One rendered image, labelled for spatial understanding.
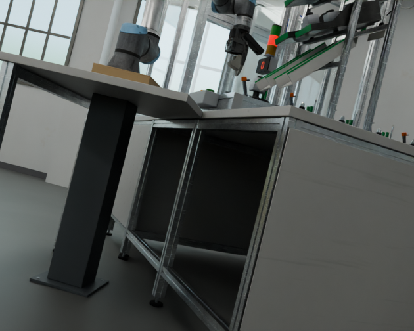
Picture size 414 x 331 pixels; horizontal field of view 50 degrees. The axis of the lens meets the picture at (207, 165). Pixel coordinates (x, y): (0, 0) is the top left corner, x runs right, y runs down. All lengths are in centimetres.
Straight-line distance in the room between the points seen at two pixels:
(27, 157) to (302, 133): 513
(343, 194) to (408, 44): 459
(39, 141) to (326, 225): 506
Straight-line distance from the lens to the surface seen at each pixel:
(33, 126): 616
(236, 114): 158
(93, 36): 579
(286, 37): 181
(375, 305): 160
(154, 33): 217
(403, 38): 591
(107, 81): 158
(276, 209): 129
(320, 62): 167
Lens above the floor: 63
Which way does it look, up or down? level
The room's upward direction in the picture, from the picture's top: 14 degrees clockwise
